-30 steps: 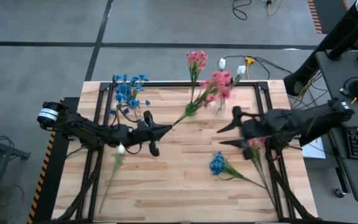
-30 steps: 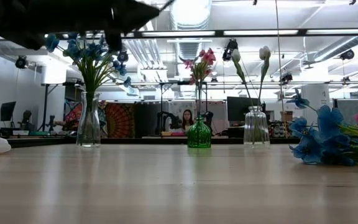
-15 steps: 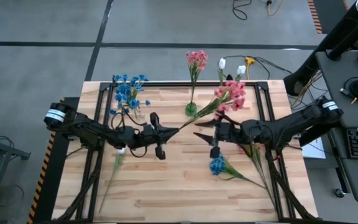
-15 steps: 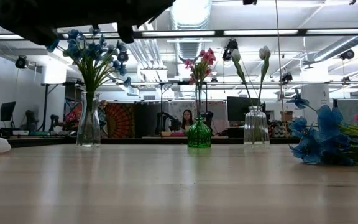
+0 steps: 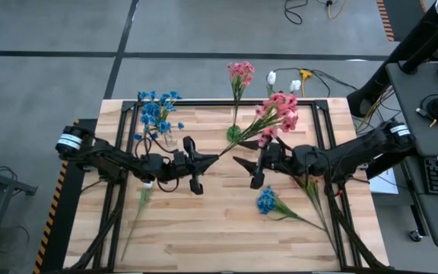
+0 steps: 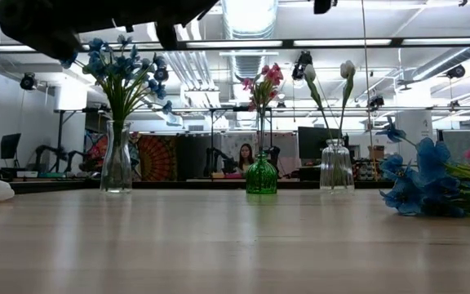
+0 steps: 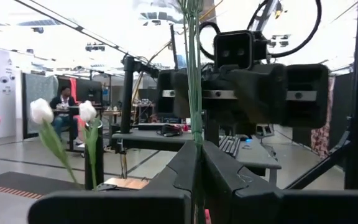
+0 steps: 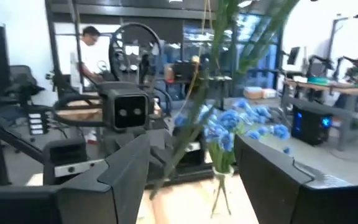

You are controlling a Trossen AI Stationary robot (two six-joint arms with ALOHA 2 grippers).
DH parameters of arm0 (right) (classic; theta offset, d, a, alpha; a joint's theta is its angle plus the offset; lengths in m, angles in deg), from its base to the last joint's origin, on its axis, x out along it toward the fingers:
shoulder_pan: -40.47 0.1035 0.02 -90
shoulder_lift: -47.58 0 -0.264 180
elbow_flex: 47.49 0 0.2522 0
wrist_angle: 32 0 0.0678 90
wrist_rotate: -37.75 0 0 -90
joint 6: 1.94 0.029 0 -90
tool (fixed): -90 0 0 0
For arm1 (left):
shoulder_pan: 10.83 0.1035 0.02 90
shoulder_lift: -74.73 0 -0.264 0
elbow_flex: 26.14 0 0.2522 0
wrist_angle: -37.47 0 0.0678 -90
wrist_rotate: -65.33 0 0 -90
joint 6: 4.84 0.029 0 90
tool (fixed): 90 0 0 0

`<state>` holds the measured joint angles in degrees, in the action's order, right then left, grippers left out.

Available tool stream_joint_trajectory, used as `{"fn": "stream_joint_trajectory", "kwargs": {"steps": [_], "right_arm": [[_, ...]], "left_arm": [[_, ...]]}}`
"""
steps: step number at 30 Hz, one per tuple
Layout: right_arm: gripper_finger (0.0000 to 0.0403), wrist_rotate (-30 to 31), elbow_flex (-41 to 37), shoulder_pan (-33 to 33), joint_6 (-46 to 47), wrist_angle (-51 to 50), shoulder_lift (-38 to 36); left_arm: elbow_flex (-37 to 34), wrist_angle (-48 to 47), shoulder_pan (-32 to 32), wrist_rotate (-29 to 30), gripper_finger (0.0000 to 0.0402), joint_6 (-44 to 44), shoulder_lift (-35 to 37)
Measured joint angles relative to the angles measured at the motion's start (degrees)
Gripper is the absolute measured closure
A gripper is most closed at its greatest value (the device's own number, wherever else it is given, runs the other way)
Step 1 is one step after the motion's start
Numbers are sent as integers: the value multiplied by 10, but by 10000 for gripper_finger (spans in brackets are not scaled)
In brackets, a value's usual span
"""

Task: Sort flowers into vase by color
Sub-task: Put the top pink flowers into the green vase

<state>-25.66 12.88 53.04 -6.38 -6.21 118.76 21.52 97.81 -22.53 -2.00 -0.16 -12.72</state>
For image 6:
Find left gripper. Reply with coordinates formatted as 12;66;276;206
128;0;219;52

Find tall clear glass vase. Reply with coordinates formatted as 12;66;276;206
99;120;133;194

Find green ribbed glass vase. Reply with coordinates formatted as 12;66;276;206
245;151;279;195

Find clear ribbed glass vase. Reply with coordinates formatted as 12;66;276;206
319;138;356;193

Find white ceiling pipes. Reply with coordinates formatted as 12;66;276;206
147;24;222;109

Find black beam with light strips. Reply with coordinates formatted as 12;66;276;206
0;38;470;54

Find orange mandala tapestry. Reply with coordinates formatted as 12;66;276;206
136;134;179;182

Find person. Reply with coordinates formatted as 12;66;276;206
237;142;256;177

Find wide black monitor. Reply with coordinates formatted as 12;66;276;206
297;126;344;160

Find silver ceiling air duct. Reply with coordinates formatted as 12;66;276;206
220;0;280;83

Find black aluminium table frame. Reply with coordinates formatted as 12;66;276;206
9;179;395;194

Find thin hanging cable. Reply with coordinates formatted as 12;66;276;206
359;0;374;138

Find black background rig frame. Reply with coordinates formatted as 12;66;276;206
53;106;275;180

